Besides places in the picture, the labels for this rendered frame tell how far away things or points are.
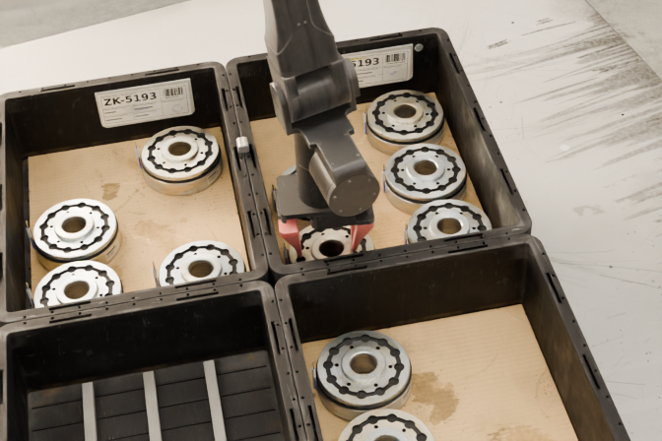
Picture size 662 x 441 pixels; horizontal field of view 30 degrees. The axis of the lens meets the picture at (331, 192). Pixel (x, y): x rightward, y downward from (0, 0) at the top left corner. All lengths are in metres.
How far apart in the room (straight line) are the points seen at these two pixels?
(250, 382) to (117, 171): 0.40
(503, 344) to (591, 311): 0.24
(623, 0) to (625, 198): 1.66
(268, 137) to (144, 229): 0.23
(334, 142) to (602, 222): 0.58
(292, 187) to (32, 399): 0.37
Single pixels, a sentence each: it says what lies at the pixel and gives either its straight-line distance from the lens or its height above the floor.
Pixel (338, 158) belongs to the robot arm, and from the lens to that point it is 1.25.
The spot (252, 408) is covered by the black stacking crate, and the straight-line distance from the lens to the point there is 1.36.
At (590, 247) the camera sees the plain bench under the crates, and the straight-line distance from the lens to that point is 1.71.
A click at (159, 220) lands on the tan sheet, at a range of 1.57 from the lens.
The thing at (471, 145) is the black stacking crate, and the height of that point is 0.88.
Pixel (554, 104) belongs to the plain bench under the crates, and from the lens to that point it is 1.92.
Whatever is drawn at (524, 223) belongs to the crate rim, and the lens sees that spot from 1.40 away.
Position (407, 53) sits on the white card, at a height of 0.90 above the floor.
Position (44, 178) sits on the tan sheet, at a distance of 1.66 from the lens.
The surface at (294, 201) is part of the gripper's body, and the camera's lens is 1.38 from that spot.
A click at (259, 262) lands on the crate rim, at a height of 0.93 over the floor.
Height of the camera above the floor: 1.92
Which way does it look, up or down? 44 degrees down
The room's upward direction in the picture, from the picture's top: 3 degrees counter-clockwise
